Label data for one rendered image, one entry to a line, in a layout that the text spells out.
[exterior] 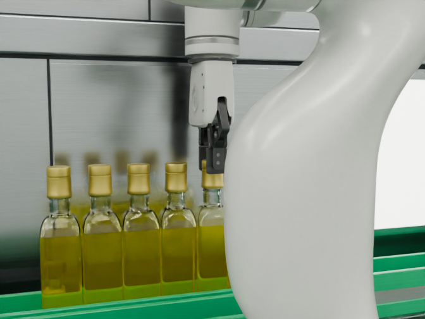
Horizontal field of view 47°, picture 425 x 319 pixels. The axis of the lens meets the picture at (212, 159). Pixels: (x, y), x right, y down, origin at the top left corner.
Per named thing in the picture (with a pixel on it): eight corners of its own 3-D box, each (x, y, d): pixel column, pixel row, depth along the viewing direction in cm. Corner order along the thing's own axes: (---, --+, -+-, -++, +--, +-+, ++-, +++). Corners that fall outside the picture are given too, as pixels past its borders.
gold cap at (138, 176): (148, 190, 77) (148, 162, 76) (152, 193, 73) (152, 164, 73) (125, 191, 76) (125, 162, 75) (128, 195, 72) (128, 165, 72)
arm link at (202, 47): (178, 43, 79) (179, 62, 79) (192, 35, 70) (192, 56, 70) (227, 45, 81) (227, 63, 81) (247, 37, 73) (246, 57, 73)
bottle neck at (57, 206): (70, 210, 73) (69, 178, 73) (70, 214, 70) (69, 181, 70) (49, 211, 72) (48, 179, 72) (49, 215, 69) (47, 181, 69)
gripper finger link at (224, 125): (211, 85, 74) (206, 116, 78) (225, 112, 68) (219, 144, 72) (219, 85, 75) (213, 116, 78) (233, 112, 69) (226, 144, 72)
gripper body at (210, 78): (181, 57, 79) (181, 126, 81) (197, 49, 70) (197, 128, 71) (224, 58, 82) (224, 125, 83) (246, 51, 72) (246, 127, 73)
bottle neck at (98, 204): (109, 207, 75) (109, 176, 75) (112, 211, 72) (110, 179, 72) (90, 208, 74) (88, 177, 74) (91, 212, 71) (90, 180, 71)
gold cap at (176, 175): (184, 188, 78) (184, 161, 78) (190, 192, 75) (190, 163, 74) (162, 189, 77) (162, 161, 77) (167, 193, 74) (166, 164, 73)
